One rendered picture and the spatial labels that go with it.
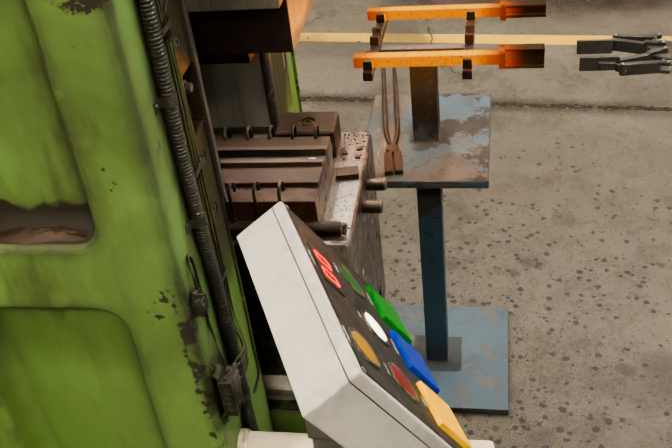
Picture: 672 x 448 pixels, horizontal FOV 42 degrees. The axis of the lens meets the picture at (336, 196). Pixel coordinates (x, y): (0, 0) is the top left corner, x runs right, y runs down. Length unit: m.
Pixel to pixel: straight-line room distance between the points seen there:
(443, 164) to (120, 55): 1.06
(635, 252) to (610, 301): 0.26
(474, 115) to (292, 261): 1.18
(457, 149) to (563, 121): 1.63
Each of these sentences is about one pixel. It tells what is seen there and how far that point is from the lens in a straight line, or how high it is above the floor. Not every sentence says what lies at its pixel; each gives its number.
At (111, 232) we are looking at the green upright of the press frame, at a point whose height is 1.15.
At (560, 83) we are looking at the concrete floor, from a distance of 3.94.
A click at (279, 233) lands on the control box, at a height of 1.19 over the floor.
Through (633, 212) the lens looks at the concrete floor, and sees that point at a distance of 3.18.
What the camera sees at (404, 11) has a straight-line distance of 2.11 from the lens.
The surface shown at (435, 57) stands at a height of 1.03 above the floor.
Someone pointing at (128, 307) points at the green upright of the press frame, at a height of 1.01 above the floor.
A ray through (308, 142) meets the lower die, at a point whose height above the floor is 0.99.
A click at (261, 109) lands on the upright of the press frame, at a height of 0.97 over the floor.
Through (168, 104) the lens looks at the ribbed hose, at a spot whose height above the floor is 1.32.
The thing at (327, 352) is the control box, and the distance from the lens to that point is 0.97.
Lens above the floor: 1.87
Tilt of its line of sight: 35 degrees down
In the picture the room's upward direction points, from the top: 7 degrees counter-clockwise
